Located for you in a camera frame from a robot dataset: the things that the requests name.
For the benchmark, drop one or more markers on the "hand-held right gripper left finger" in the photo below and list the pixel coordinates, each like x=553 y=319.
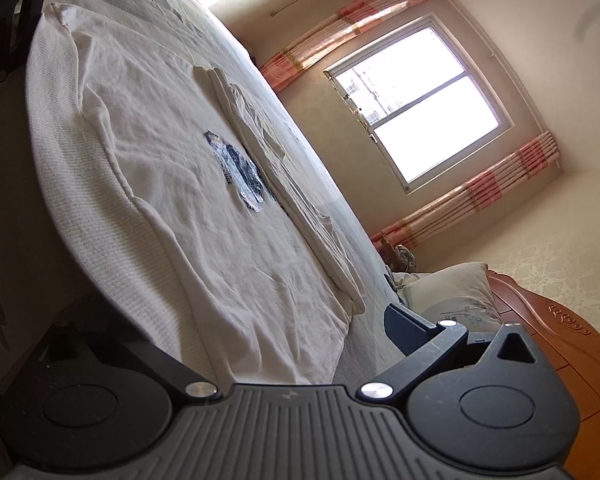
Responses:
x=150 y=360

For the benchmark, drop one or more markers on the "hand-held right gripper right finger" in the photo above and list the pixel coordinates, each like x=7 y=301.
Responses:
x=405 y=332

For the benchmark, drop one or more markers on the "white shirt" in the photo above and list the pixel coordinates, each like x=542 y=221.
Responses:
x=180 y=210

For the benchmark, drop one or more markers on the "pale blue pillow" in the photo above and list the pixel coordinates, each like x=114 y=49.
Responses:
x=405 y=281

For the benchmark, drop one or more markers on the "beige printed pillow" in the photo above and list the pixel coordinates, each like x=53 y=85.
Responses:
x=460 y=295

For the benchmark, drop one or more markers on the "grey plush toy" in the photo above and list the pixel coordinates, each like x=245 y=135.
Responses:
x=405 y=257

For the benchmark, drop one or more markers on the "wooden headboard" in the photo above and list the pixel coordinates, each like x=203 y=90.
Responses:
x=580 y=360

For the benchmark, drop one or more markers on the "white framed window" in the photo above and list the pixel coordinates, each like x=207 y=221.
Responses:
x=430 y=95

